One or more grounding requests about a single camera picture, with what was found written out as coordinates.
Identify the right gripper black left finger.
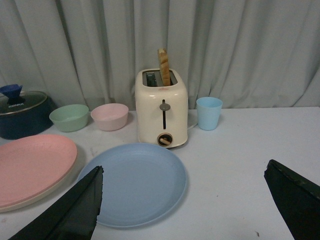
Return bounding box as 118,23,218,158
11,166,104,240

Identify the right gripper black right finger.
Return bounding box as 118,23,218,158
264,159,320,240

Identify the pink round plate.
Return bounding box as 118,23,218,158
0,134,78,213

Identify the blue round plate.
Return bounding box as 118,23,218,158
78,143,188,228

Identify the green plastic bowl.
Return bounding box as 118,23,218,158
49,104,89,132

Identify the pink plastic bowl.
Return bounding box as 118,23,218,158
90,103,129,132

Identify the dark blue cooking pot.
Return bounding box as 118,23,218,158
0,96,55,140

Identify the glass pot lid, blue knob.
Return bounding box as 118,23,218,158
0,84,49,116

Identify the cream two-slot toaster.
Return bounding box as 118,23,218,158
135,69,188,148

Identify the grey curtain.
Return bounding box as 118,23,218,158
0,0,320,111

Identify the toast slice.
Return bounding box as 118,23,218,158
157,48,171,87

